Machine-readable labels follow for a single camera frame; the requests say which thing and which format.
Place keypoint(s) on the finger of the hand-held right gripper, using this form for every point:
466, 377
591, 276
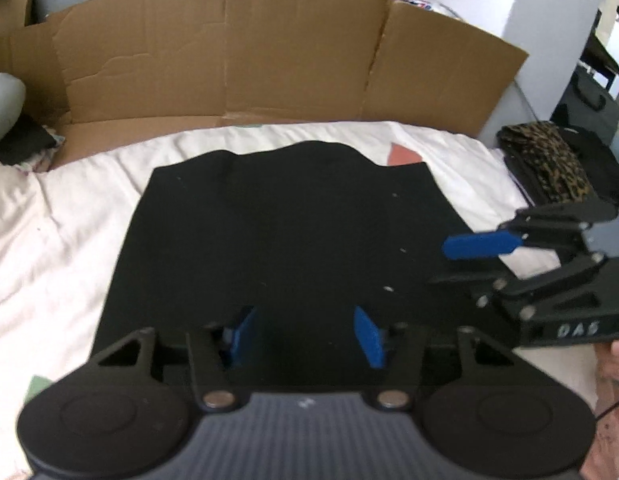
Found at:
539, 280
474, 246

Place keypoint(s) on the person's right hand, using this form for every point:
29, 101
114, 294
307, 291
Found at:
617, 360

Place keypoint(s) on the dark cloth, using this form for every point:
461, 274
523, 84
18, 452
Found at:
19, 140

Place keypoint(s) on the white refill pouch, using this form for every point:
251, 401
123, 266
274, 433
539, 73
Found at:
429, 2

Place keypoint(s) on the person's right forearm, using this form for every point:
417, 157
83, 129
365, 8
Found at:
614, 440

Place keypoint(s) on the bear print bedsheet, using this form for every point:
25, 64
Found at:
64, 240

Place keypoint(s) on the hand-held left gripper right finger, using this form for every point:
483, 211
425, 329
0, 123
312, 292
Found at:
369, 337

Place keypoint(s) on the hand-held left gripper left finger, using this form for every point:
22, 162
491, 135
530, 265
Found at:
244, 335

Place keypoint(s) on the folded-out cardboard sheet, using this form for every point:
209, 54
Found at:
239, 60

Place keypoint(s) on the grey neck pillow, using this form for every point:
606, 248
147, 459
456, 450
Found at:
4, 110

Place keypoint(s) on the black desk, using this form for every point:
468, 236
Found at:
607, 55

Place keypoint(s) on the dark grey suitcase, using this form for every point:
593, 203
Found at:
589, 105

